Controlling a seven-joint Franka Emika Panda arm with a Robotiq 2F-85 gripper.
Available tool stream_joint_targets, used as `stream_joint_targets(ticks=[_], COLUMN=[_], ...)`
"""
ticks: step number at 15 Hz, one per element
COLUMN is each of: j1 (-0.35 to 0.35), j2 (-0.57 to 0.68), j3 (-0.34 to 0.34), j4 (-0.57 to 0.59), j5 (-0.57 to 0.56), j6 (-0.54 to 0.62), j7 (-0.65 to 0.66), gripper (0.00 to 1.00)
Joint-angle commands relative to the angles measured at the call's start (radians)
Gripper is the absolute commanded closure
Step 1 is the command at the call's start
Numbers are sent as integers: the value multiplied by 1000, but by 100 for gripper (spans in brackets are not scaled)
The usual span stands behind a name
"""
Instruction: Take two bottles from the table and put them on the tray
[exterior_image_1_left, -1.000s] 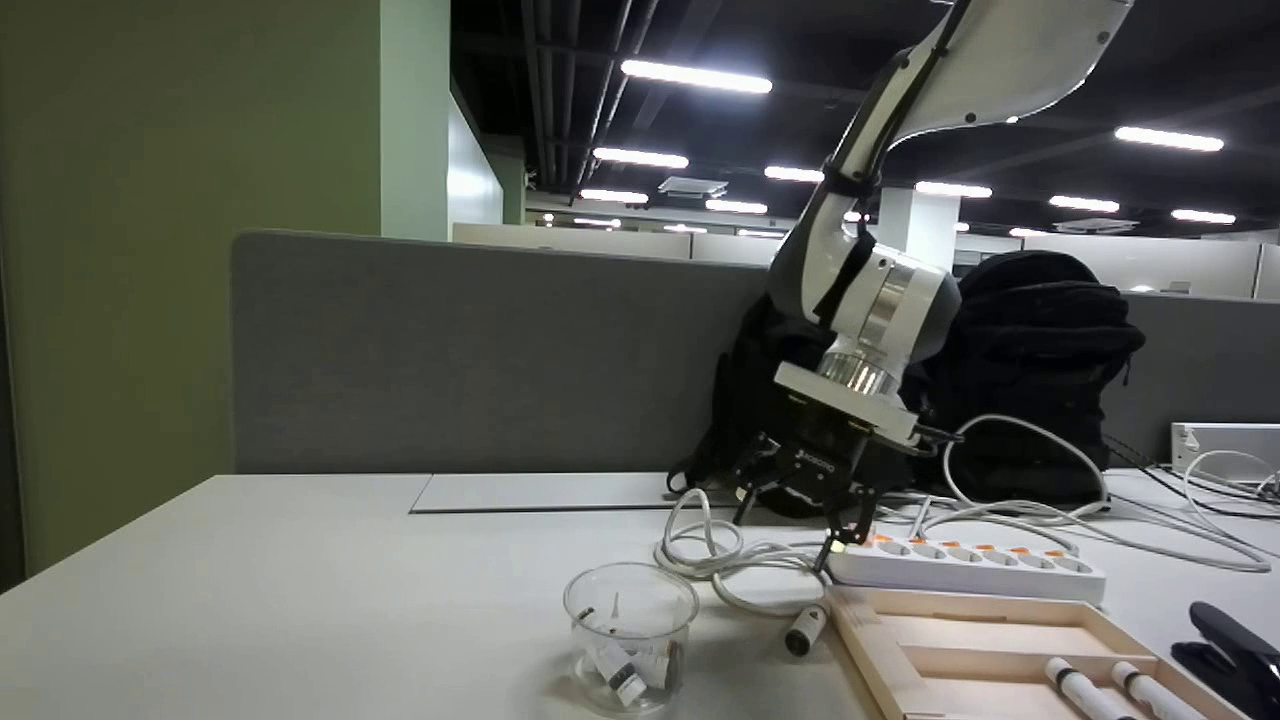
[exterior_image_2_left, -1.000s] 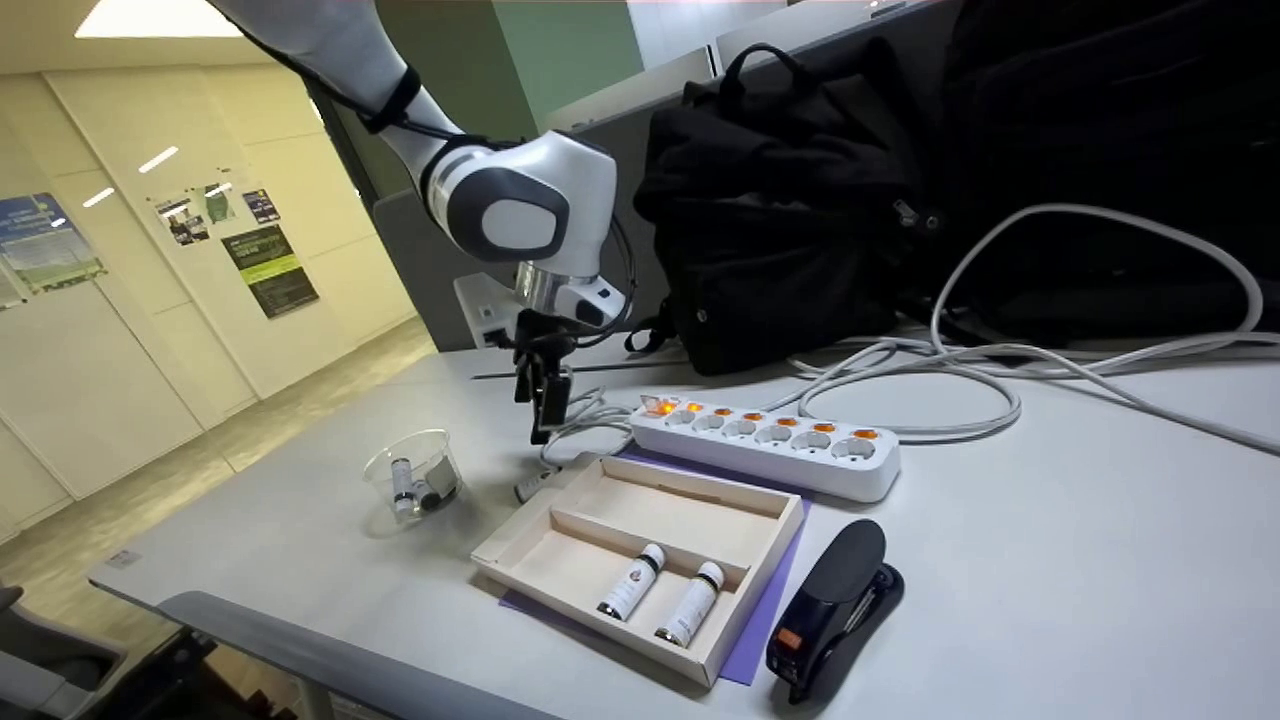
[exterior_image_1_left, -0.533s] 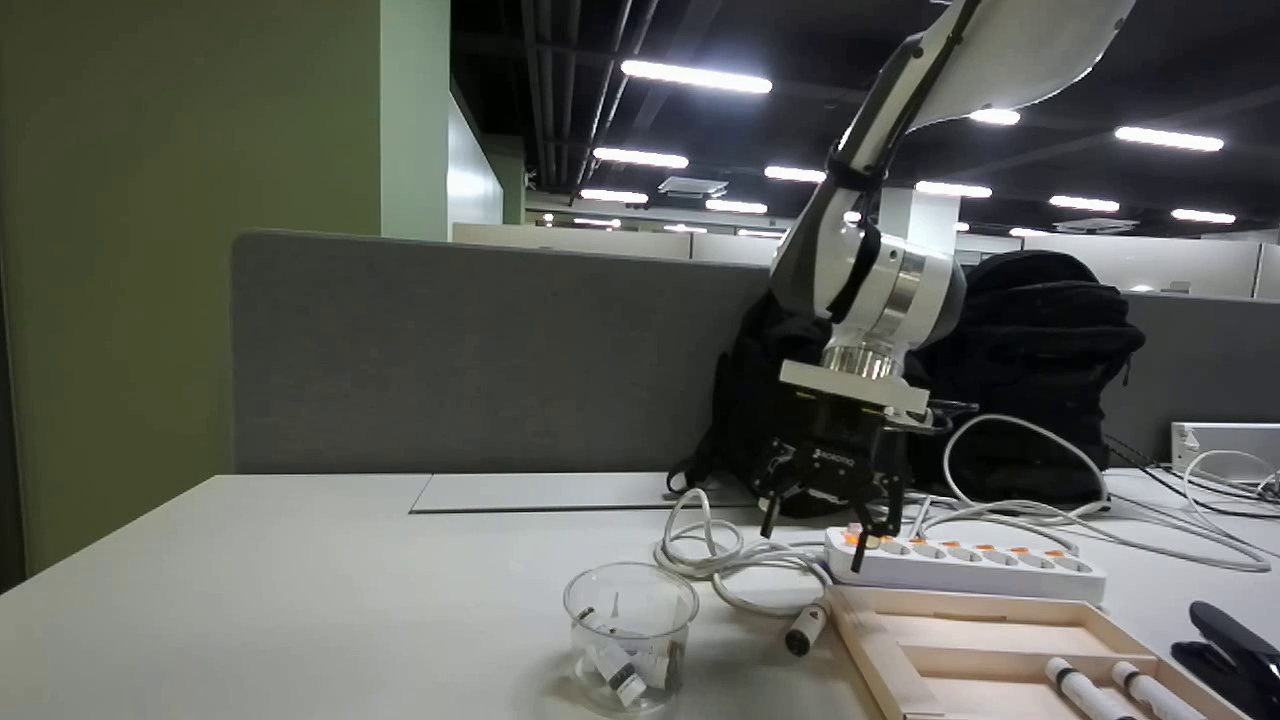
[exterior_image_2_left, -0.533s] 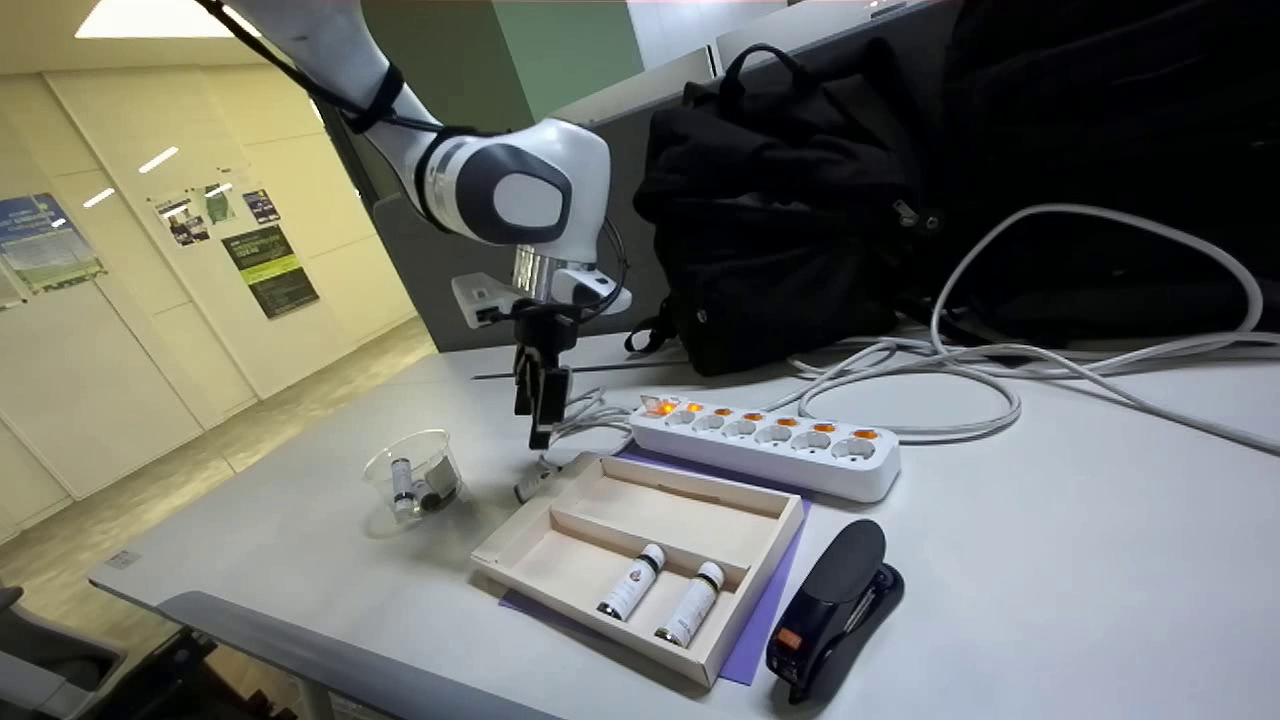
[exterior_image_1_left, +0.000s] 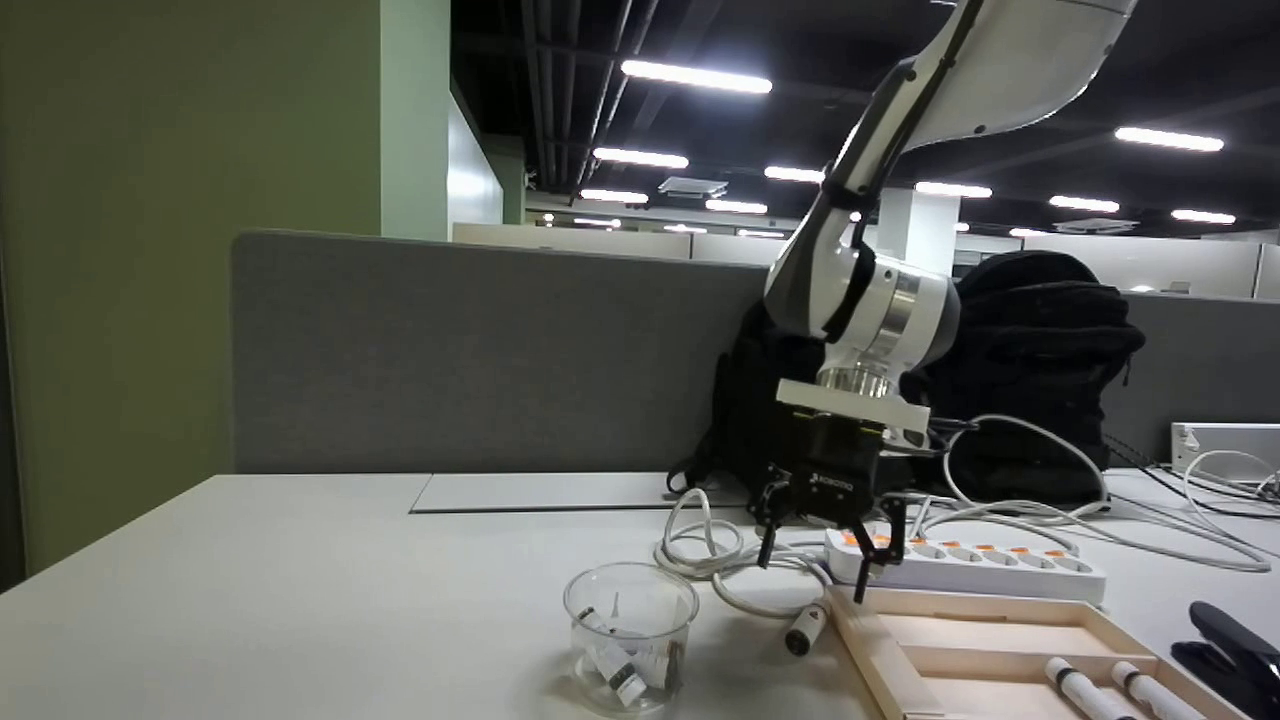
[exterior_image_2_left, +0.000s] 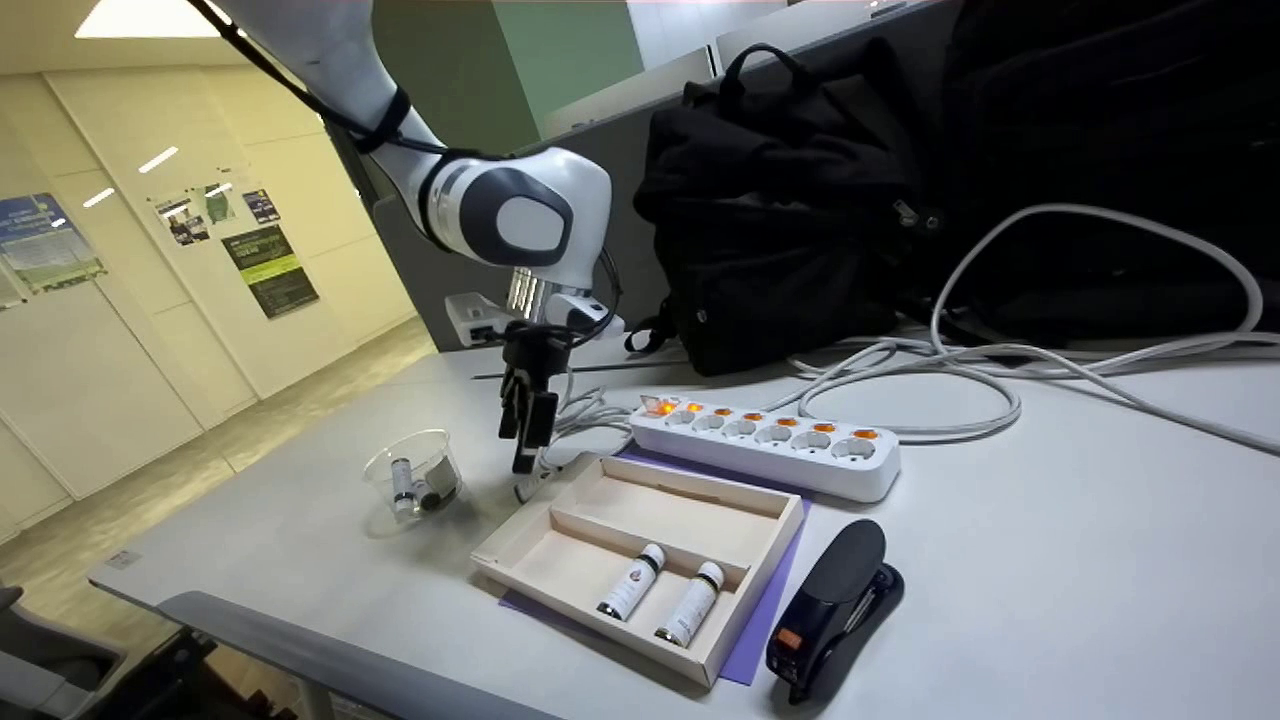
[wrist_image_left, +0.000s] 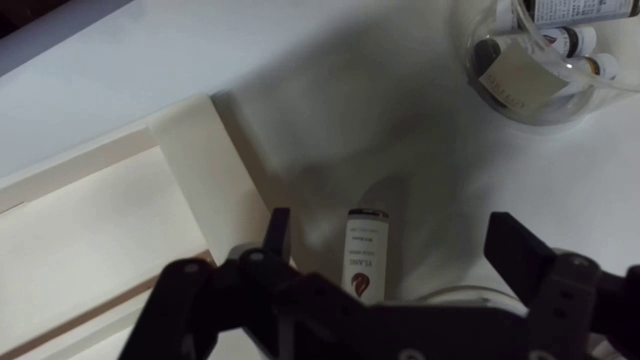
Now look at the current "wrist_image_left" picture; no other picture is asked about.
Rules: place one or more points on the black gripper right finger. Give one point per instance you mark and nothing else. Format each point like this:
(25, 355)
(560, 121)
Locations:
(572, 307)

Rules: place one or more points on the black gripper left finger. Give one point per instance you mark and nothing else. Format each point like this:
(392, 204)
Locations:
(220, 312)

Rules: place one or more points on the small clear plastic object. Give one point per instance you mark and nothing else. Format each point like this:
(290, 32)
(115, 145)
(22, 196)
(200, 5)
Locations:
(580, 100)

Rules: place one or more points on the wooden tray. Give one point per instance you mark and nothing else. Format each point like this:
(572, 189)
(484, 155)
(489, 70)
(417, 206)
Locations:
(101, 233)

